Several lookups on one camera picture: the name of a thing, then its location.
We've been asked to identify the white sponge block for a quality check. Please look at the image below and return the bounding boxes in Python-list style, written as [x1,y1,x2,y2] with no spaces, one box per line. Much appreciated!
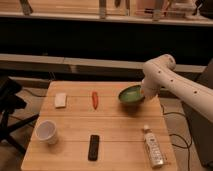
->
[54,93,67,108]

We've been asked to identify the green ceramic bowl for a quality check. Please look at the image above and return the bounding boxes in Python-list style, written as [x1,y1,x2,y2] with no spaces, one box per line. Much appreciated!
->
[118,85,145,104]

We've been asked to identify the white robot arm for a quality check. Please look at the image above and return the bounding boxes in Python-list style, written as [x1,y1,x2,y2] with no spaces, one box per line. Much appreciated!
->
[141,54,213,123]

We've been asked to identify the black remote control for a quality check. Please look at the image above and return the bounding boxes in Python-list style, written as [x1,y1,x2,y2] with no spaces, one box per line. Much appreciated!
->
[88,135,100,161]

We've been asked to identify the black chair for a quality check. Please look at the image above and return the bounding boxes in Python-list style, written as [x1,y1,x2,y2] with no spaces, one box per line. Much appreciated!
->
[0,76,39,154]

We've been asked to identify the white paper cup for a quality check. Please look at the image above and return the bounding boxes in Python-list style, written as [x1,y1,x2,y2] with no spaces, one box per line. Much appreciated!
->
[35,120,58,145]

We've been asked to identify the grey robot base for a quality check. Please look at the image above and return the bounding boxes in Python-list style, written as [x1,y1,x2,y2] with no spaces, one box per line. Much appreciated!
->
[182,58,213,171]

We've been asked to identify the red chili pepper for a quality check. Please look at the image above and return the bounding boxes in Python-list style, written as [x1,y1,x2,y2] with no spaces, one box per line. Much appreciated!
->
[92,92,98,110]

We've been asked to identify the clear plastic bottle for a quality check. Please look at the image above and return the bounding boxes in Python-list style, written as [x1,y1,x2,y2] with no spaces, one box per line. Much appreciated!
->
[143,125,164,168]

